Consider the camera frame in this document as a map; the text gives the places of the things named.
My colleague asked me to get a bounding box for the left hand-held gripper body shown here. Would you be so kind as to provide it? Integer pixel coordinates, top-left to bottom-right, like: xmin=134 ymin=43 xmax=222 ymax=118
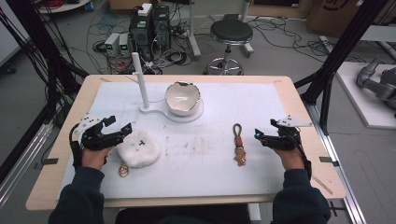
xmin=74 ymin=114 xmax=126 ymax=152

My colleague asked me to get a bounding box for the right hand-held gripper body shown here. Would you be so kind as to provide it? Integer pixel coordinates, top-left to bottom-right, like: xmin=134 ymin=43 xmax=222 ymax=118
xmin=262 ymin=114 xmax=314 ymax=152

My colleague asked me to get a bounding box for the white fluffy plush keychain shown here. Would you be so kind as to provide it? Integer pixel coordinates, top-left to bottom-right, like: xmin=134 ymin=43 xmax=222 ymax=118
xmin=116 ymin=129 xmax=163 ymax=178

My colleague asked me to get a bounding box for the person's left hand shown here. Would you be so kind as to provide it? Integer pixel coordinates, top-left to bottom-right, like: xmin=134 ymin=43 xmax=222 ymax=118
xmin=80 ymin=145 xmax=115 ymax=171

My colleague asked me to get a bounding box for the person's right hand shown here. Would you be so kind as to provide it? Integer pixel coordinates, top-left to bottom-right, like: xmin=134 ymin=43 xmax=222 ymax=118
xmin=273 ymin=145 xmax=308 ymax=172

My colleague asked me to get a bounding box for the wooden table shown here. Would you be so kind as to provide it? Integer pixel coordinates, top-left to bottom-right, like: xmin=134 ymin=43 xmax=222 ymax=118
xmin=25 ymin=74 xmax=347 ymax=212

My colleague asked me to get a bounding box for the white eggshell-shaped bowl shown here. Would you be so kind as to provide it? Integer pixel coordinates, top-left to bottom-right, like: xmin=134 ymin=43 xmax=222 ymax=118
xmin=164 ymin=80 xmax=203 ymax=118

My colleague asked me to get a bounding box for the white table mat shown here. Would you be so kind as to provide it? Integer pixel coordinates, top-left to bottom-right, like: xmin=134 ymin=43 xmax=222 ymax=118
xmin=55 ymin=81 xmax=292 ymax=201

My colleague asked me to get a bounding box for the grey power supply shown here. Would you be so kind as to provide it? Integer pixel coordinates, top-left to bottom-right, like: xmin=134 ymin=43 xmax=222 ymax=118
xmin=104 ymin=32 xmax=121 ymax=58
xmin=118 ymin=32 xmax=133 ymax=58

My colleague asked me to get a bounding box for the white platform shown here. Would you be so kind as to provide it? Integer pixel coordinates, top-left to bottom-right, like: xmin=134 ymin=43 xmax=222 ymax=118
xmin=335 ymin=61 xmax=396 ymax=130

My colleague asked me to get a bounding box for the black computer tower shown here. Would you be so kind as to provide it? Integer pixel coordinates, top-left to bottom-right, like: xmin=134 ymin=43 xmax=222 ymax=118
xmin=128 ymin=12 xmax=154 ymax=61
xmin=151 ymin=5 xmax=172 ymax=50

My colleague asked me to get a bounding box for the white metal stand leg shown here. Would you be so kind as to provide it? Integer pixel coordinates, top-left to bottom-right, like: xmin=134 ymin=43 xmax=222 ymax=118
xmin=186 ymin=0 xmax=203 ymax=61
xmin=238 ymin=0 xmax=255 ymax=59

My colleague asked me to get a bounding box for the black round stool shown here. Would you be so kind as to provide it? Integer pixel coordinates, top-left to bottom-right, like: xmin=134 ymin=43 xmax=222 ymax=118
xmin=203 ymin=19 xmax=254 ymax=77

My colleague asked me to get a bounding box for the person's lap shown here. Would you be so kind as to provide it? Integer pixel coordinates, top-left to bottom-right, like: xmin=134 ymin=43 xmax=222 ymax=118
xmin=115 ymin=205 xmax=250 ymax=224

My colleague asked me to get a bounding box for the white box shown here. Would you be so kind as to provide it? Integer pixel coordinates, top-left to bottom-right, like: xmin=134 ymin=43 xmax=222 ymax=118
xmin=137 ymin=3 xmax=153 ymax=18

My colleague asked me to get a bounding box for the cardboard box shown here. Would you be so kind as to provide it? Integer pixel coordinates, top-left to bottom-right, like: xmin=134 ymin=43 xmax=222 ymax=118
xmin=305 ymin=0 xmax=366 ymax=39

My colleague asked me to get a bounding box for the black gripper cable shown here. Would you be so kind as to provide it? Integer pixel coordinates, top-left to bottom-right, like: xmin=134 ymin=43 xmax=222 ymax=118
xmin=295 ymin=136 xmax=313 ymax=182
xmin=68 ymin=123 xmax=83 ymax=169

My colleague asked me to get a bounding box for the brown bear keychain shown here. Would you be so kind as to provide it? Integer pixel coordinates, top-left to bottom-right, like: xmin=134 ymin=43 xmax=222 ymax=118
xmin=232 ymin=122 xmax=248 ymax=167

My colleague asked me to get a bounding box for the white post stand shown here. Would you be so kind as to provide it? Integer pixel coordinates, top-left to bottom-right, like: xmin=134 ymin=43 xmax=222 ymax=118
xmin=131 ymin=51 xmax=205 ymax=124

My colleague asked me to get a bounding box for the aluminium rail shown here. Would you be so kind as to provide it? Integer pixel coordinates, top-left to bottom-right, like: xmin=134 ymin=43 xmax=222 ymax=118
xmin=305 ymin=102 xmax=368 ymax=224
xmin=0 ymin=121 xmax=54 ymax=207

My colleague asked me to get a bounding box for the black metal frame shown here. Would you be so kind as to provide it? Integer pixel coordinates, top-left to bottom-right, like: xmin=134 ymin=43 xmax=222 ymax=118
xmin=293 ymin=0 xmax=390 ymax=135
xmin=0 ymin=0 xmax=90 ymax=185

